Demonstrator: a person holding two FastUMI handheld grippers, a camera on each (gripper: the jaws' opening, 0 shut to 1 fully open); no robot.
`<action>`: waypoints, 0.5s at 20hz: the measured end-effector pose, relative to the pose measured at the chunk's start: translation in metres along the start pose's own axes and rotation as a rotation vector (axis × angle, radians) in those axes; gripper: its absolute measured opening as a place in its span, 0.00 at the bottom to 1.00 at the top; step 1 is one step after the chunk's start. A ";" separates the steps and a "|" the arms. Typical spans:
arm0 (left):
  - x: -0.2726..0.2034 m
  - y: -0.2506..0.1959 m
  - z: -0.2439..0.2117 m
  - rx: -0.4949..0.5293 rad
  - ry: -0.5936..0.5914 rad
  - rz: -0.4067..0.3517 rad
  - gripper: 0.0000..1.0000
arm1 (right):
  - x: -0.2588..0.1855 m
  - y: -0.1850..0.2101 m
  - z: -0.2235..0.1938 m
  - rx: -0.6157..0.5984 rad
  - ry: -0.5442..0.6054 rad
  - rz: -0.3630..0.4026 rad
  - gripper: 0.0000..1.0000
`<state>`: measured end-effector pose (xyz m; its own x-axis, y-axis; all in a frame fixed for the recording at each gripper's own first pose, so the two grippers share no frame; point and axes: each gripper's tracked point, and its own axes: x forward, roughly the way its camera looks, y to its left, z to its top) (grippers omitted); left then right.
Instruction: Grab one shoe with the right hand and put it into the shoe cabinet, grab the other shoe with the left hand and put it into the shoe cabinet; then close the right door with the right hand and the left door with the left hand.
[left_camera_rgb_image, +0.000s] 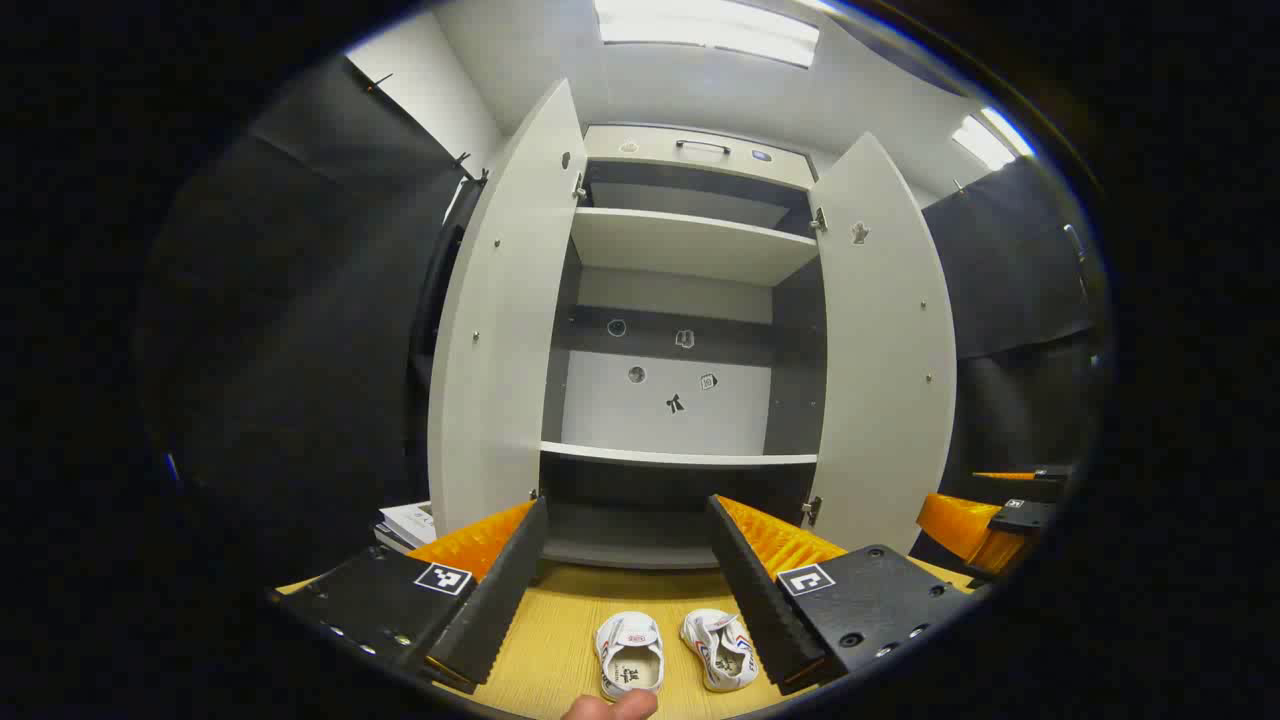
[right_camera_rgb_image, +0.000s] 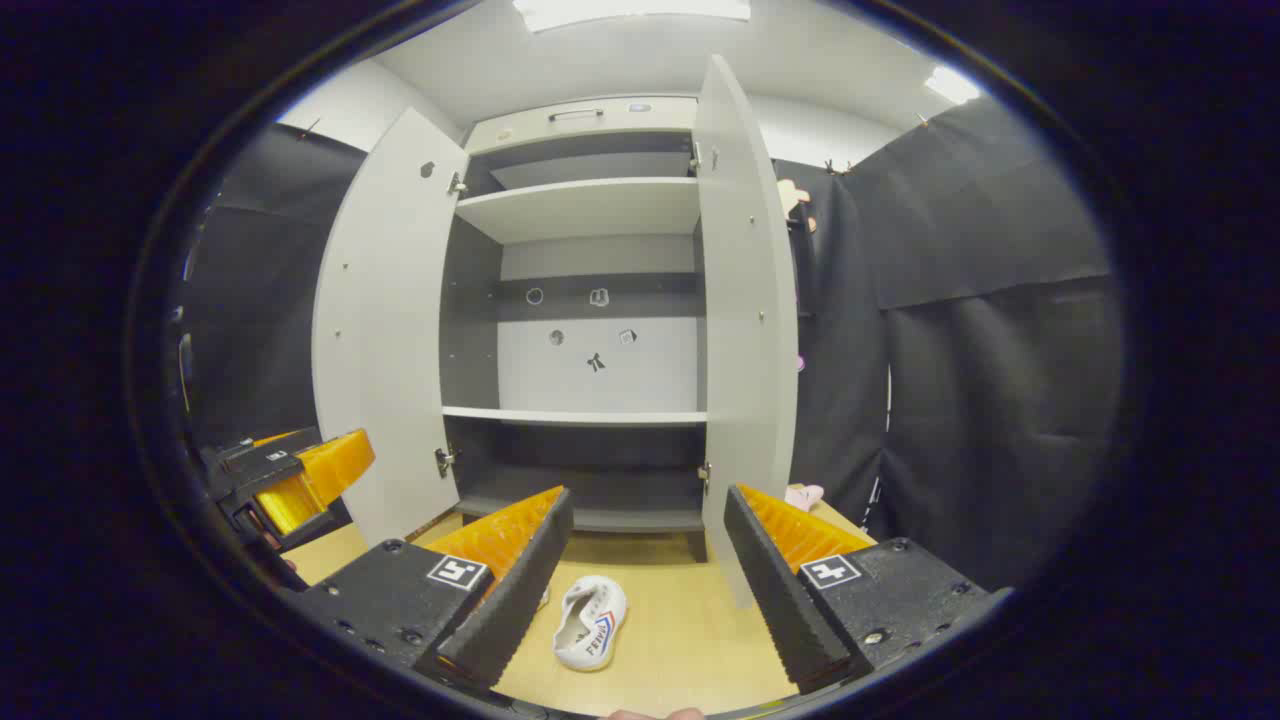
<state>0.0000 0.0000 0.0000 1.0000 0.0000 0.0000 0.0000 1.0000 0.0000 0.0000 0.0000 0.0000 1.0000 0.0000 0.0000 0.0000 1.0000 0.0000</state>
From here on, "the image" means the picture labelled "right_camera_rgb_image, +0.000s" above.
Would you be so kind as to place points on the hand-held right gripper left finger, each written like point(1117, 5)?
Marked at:
point(520, 590)

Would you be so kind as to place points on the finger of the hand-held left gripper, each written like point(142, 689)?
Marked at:
point(315, 470)

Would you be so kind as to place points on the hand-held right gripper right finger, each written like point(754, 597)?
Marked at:
point(775, 590)

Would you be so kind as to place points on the pink green plush toy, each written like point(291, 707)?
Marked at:
point(805, 496)

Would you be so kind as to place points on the small ceiling light panel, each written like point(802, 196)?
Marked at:
point(952, 85)

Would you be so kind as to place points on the long ceiling light panel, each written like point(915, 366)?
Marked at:
point(630, 12)

